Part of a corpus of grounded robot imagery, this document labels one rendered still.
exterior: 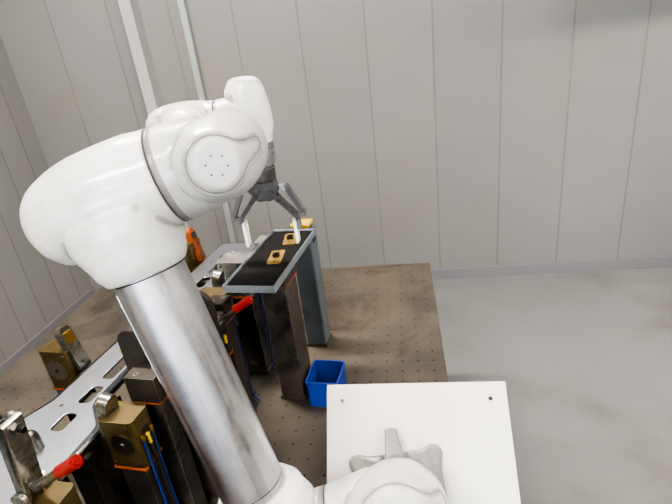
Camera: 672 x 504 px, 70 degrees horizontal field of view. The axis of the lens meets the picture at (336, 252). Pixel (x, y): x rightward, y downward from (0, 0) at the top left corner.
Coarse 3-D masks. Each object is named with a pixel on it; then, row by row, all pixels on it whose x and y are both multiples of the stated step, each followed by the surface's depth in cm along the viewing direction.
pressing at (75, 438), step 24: (216, 264) 172; (96, 360) 124; (120, 360) 123; (72, 384) 116; (96, 384) 114; (120, 384) 114; (48, 408) 108; (72, 408) 107; (48, 432) 101; (72, 432) 100; (96, 432) 99; (0, 456) 96; (48, 456) 95; (0, 480) 90
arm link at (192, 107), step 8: (176, 104) 109; (184, 104) 108; (192, 104) 109; (200, 104) 110; (208, 104) 111; (152, 112) 111; (160, 112) 110; (168, 112) 107; (176, 112) 106; (184, 112) 106; (192, 112) 107; (200, 112) 108; (152, 120) 110; (160, 120) 109; (168, 120) 106
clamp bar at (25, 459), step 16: (0, 416) 75; (16, 416) 73; (0, 432) 72; (16, 432) 73; (0, 448) 73; (16, 448) 74; (32, 448) 77; (16, 464) 74; (32, 464) 78; (16, 480) 76; (32, 480) 78
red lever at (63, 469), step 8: (72, 456) 73; (80, 456) 74; (64, 464) 73; (72, 464) 73; (80, 464) 74; (56, 472) 74; (64, 472) 73; (40, 480) 77; (48, 480) 76; (32, 488) 78; (40, 488) 78
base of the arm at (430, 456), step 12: (396, 432) 93; (396, 444) 92; (432, 444) 93; (360, 456) 94; (372, 456) 94; (384, 456) 91; (396, 456) 91; (408, 456) 92; (420, 456) 92; (432, 456) 92; (360, 468) 93; (432, 468) 91
